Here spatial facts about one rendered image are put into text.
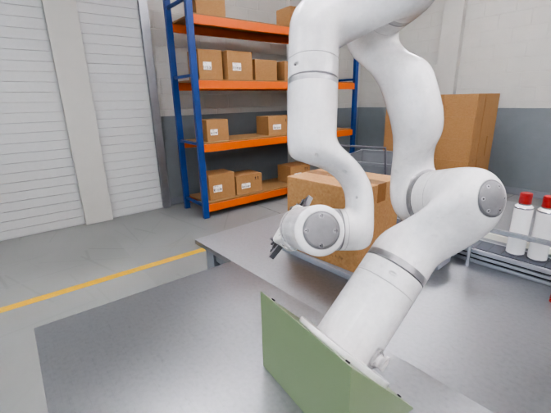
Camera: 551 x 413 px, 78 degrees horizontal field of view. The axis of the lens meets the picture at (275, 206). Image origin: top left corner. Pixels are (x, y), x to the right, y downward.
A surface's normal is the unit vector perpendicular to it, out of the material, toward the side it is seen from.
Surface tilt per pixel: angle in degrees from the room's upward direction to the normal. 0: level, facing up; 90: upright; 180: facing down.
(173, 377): 0
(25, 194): 90
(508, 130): 90
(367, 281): 43
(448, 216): 93
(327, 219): 66
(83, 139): 90
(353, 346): 57
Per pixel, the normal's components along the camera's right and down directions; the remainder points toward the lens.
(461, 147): -0.71, 0.22
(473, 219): -0.12, 0.45
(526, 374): -0.02, -0.95
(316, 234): 0.15, -0.04
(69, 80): 0.62, 0.22
